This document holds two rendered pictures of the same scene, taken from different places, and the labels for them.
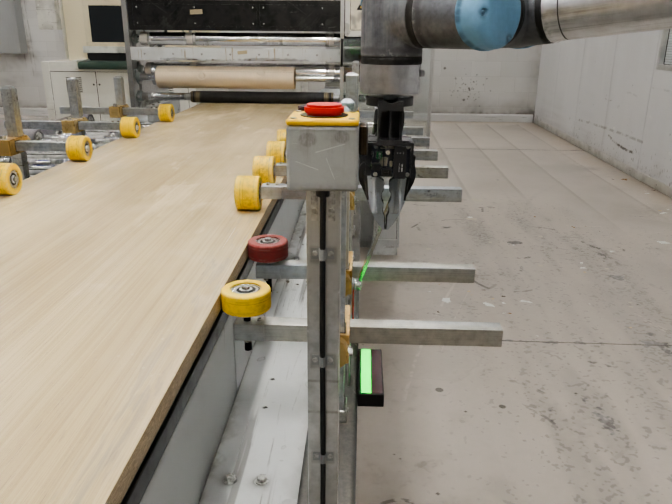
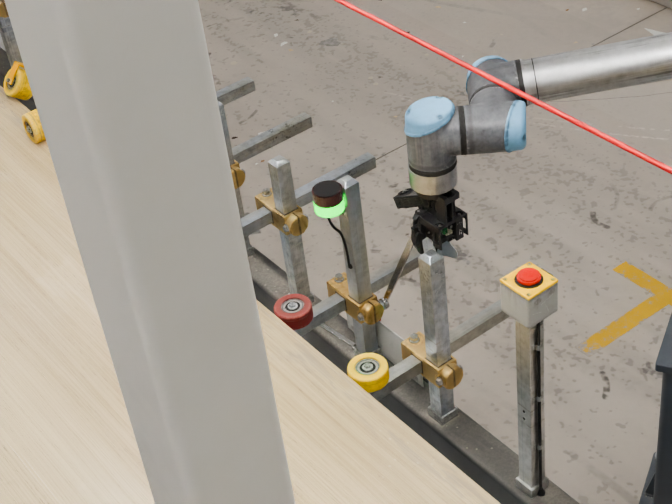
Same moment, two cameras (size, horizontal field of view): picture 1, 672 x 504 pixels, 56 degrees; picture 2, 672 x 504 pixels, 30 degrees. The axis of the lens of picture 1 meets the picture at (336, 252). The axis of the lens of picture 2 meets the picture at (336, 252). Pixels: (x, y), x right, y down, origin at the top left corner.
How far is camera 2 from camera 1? 1.81 m
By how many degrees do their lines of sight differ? 36
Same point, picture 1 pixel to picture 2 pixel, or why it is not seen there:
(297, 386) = not seen: hidden behind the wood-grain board
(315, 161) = (541, 309)
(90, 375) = (400, 486)
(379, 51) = (439, 168)
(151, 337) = (381, 442)
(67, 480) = not seen: outside the picture
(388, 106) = (450, 199)
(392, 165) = (450, 231)
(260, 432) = not seen: hidden behind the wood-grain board
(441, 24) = (492, 147)
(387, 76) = (446, 181)
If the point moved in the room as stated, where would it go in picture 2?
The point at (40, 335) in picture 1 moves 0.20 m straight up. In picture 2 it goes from (315, 487) to (300, 407)
